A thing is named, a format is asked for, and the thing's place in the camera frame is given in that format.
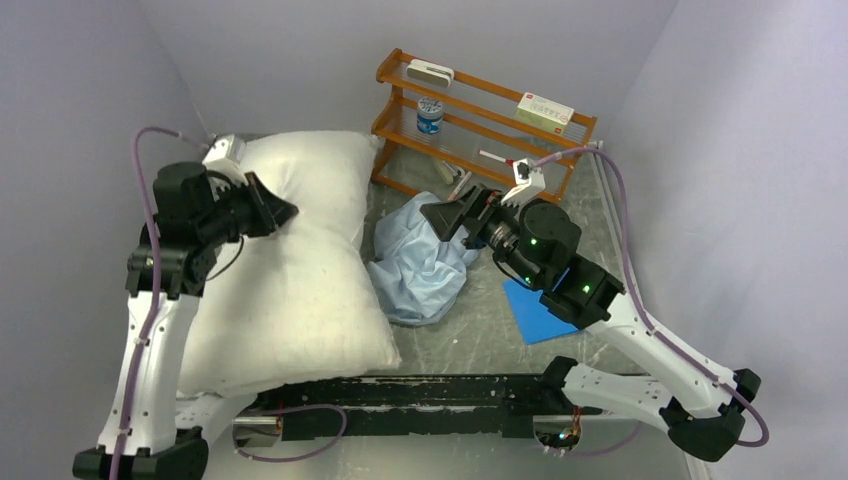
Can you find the beige stapler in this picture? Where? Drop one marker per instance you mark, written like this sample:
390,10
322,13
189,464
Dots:
447,172

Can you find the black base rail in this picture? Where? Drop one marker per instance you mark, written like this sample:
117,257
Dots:
504,404

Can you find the blue foam pad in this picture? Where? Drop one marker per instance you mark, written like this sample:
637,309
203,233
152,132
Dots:
535,323

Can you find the red white marker pen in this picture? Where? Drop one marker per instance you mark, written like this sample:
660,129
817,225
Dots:
495,157

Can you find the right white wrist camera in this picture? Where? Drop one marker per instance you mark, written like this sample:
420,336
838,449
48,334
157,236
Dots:
529,182

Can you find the blue white round jar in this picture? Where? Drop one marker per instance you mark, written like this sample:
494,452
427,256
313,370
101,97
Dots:
429,115

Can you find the light blue pillowcase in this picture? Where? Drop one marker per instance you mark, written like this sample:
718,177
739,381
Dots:
417,278

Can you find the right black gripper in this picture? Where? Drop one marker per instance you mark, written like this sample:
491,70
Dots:
475,210

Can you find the pink white marker pen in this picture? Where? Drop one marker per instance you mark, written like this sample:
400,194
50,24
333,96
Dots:
464,179

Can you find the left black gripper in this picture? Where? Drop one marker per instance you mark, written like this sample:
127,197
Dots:
271,214

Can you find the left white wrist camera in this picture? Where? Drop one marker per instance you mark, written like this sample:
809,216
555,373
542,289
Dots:
224,157

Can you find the white pillow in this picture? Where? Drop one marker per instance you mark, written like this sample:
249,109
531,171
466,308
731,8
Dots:
298,305

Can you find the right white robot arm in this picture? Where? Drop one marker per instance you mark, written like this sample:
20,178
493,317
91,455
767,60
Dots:
700,405

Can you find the white red carton box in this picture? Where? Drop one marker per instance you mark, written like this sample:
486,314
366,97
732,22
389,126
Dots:
543,114

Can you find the white eraser box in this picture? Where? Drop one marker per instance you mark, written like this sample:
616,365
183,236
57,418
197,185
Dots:
430,73

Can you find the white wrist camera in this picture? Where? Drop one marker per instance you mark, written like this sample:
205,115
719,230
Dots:
529,182
224,157

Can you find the orange wooden shelf rack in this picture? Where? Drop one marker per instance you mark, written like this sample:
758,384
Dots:
478,114

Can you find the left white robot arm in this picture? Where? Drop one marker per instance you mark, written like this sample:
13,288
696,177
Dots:
198,211

